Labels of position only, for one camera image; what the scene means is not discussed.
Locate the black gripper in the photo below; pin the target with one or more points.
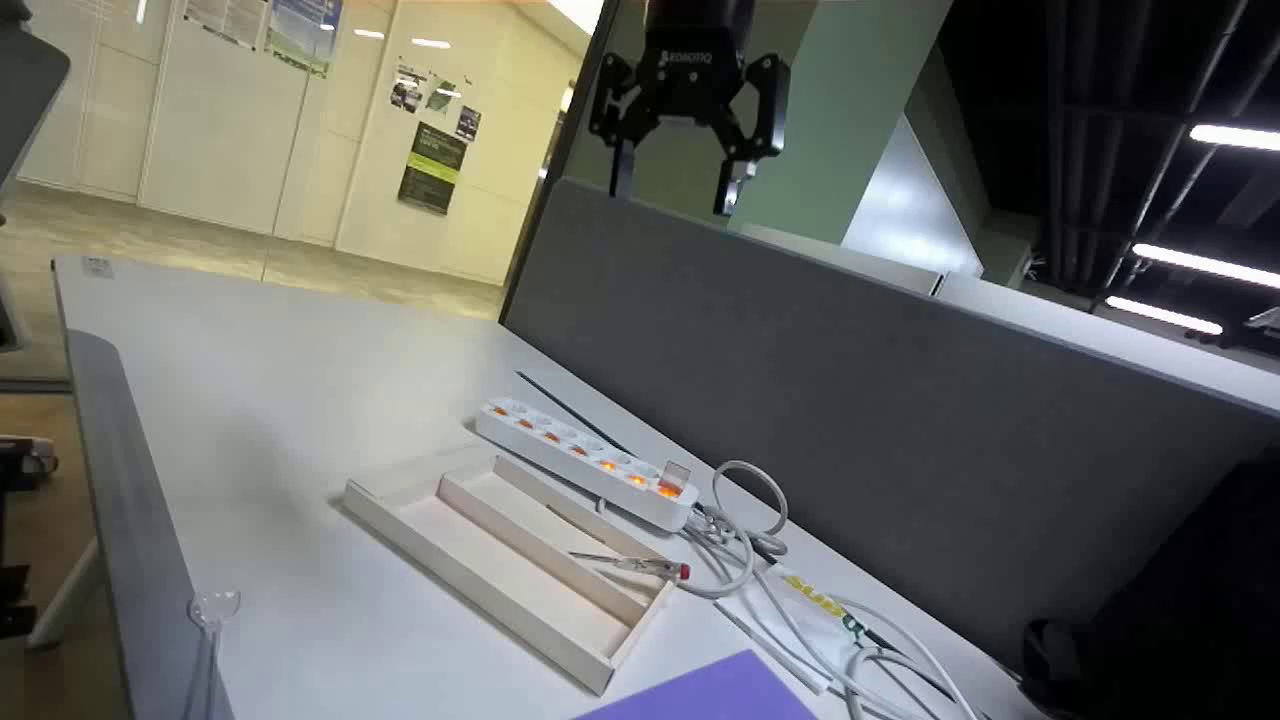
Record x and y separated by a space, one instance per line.
694 62

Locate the blue purple mat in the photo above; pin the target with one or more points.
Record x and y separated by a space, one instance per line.
715 689

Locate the green and black poster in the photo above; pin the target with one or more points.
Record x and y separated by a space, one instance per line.
434 166

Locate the grey desk partition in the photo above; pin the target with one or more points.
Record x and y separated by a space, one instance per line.
867 402

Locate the white power strip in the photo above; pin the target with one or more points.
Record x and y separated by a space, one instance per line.
585 463

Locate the wooden tray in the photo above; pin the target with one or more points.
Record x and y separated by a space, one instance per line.
494 561

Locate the ceiling strip light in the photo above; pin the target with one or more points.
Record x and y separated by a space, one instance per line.
1201 267
1161 315
1232 136

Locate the dark monitor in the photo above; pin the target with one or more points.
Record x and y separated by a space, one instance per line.
26 95

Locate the small clear plastic clip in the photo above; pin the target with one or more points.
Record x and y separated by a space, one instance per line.
214 607

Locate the black floor equipment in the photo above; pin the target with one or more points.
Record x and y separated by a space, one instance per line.
26 467

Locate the white table leg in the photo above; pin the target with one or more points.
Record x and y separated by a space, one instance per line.
64 597

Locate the small wall notice papers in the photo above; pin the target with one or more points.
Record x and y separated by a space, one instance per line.
409 90

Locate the large wall poster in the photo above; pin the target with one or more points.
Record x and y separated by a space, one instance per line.
303 31

